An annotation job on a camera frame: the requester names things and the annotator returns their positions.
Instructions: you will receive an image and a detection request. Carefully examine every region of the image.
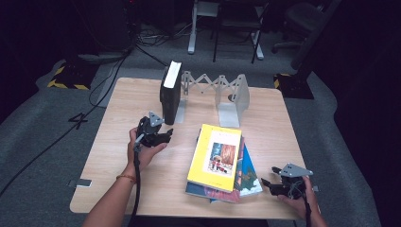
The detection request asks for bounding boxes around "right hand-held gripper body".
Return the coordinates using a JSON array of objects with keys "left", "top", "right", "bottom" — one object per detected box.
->
[{"left": 277, "top": 163, "right": 314, "bottom": 200}]

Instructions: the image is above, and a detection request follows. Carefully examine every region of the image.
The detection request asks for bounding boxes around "long black floor cable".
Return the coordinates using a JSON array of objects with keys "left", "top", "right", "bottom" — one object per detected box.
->
[{"left": 0, "top": 46, "right": 133, "bottom": 197}]

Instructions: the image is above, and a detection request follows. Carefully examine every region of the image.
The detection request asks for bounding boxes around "person's left hand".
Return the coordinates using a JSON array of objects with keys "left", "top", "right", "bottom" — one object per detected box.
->
[{"left": 127, "top": 127, "right": 168, "bottom": 178}]

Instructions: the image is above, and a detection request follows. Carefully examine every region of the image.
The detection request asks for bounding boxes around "black yellow striped stand base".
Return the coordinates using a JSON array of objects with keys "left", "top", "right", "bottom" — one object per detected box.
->
[
  {"left": 46, "top": 61, "right": 100, "bottom": 91},
  {"left": 273, "top": 73, "right": 315, "bottom": 100}
]

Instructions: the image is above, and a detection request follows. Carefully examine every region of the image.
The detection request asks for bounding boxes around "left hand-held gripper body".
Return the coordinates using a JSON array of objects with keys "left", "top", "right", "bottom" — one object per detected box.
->
[{"left": 135, "top": 111, "right": 165, "bottom": 148}]

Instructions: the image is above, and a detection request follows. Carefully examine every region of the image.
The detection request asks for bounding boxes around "white desk frame leg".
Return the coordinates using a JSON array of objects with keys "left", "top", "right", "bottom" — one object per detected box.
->
[
  {"left": 251, "top": 6, "right": 265, "bottom": 61},
  {"left": 187, "top": 0, "right": 220, "bottom": 55}
]

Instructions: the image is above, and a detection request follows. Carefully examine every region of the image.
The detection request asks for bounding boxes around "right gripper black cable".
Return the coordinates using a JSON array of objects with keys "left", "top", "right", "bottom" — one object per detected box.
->
[{"left": 291, "top": 181, "right": 313, "bottom": 227}]

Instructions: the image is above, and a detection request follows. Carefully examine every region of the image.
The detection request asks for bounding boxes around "dark slanted stand pole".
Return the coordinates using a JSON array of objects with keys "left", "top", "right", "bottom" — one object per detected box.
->
[{"left": 289, "top": 0, "right": 343, "bottom": 71}]

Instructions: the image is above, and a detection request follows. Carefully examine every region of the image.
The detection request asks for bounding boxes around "orange bracelet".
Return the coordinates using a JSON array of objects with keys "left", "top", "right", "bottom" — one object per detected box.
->
[{"left": 115, "top": 174, "right": 137, "bottom": 185}]

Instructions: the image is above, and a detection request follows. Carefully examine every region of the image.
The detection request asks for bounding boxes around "yellow book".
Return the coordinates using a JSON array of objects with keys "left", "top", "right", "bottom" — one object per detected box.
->
[{"left": 186, "top": 123, "right": 243, "bottom": 194}]

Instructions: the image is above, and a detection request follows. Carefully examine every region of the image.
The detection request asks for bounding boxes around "person's right hand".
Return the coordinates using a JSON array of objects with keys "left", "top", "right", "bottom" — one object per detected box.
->
[{"left": 277, "top": 177, "right": 321, "bottom": 220}]

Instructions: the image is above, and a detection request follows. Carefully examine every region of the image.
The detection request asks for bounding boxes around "dark office chair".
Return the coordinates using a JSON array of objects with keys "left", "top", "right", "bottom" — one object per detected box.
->
[{"left": 271, "top": 0, "right": 325, "bottom": 55}]

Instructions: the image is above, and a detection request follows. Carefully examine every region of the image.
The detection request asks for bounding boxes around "grey flat stand foot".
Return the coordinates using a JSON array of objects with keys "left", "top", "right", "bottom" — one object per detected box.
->
[{"left": 77, "top": 51, "right": 127, "bottom": 64}]

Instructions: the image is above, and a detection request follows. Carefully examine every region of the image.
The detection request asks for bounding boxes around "black folding chair frame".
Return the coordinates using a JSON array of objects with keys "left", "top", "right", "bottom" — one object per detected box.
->
[{"left": 212, "top": 0, "right": 269, "bottom": 64}]

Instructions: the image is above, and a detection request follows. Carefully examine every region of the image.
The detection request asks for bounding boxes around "black book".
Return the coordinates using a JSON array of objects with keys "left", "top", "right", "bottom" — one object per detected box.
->
[{"left": 159, "top": 60, "right": 183, "bottom": 126}]

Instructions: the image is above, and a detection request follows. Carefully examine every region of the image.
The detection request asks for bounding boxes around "bundle of floor cables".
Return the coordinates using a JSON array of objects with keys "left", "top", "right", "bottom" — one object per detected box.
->
[{"left": 135, "top": 23, "right": 193, "bottom": 48}]

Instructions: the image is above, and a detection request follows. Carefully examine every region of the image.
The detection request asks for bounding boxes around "white expandable bookend rack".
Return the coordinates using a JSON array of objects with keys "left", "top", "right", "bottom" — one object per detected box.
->
[{"left": 174, "top": 70, "right": 251, "bottom": 129}]

